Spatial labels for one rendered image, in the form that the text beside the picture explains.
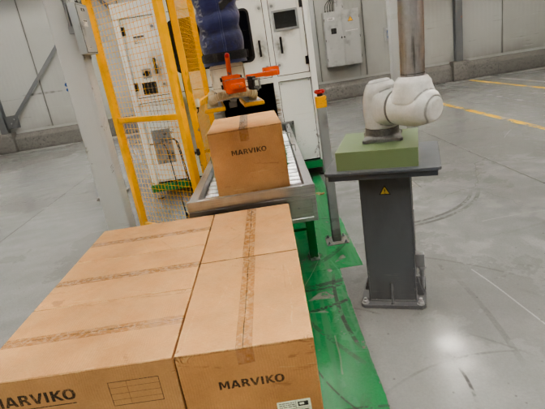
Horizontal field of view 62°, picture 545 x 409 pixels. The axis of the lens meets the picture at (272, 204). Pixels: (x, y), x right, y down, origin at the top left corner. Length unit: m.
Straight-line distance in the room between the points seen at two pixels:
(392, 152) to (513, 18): 10.98
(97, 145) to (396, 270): 2.09
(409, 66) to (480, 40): 10.55
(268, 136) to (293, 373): 1.40
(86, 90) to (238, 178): 1.26
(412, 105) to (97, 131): 2.09
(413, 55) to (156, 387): 1.53
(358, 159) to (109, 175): 1.86
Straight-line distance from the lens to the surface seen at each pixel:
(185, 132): 3.17
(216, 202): 2.46
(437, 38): 12.09
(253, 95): 2.21
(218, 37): 2.28
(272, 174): 2.48
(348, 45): 11.19
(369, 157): 2.04
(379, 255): 2.32
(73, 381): 1.48
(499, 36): 12.74
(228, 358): 1.34
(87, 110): 3.26
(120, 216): 3.38
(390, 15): 5.34
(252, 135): 2.43
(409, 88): 1.98
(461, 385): 1.99
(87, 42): 3.22
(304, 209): 2.47
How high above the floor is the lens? 1.30
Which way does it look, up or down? 18 degrees down
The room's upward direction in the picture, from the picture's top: 9 degrees counter-clockwise
